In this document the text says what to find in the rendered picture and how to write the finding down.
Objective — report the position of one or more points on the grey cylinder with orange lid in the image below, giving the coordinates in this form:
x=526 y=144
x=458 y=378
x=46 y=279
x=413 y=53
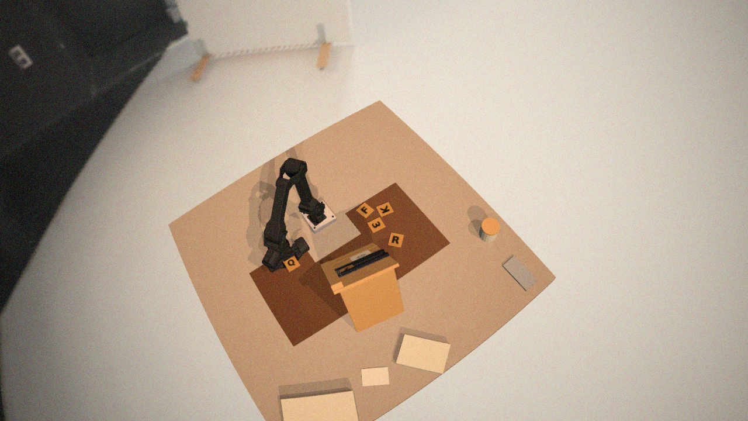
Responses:
x=489 y=230

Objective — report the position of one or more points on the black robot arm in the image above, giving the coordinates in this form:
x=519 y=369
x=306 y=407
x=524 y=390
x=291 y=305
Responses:
x=275 y=231

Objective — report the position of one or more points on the cream paper ticket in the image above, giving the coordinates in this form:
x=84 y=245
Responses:
x=357 y=256

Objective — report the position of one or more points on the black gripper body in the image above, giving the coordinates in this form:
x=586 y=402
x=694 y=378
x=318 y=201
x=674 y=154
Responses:
x=299 y=245

